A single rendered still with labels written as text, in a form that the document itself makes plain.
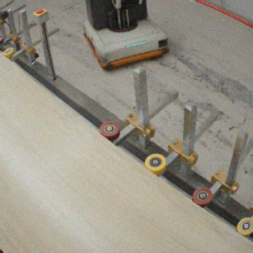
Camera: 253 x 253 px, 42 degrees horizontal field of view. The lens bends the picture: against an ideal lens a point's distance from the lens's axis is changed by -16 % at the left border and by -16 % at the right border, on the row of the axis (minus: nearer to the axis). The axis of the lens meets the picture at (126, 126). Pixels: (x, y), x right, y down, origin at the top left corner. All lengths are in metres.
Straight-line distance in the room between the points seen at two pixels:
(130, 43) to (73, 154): 1.75
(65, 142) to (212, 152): 1.33
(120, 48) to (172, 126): 0.80
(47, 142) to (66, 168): 0.17
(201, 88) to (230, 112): 0.36
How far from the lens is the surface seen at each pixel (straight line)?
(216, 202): 1.58
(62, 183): 1.43
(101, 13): 3.21
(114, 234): 1.28
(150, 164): 1.43
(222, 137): 2.72
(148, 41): 3.15
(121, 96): 2.99
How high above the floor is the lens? 2.06
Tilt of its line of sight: 48 degrees down
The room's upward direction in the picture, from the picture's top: 7 degrees counter-clockwise
